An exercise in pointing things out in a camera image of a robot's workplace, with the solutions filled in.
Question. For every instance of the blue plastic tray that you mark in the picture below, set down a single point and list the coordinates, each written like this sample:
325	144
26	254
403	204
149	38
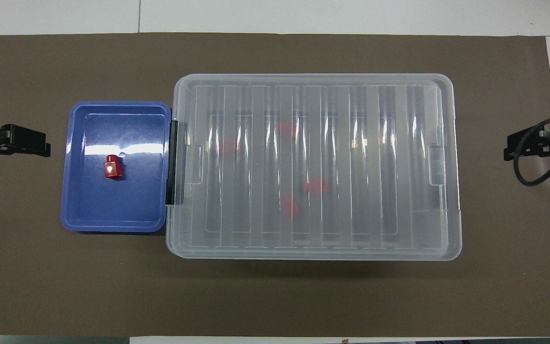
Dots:
132	205

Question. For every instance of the clear ribbed plastic lid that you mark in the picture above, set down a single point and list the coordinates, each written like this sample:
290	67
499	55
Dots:
351	229

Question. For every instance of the clear plastic storage box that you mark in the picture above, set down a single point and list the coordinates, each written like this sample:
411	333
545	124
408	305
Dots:
172	253

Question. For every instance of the brown table mat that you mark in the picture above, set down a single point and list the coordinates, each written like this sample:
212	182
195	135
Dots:
275	301

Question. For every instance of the red block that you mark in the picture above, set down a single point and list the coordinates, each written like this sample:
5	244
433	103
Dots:
114	172
289	207
314	185
229	146
286	128

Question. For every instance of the black box latch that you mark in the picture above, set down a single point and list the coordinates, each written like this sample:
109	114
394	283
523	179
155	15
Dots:
172	167

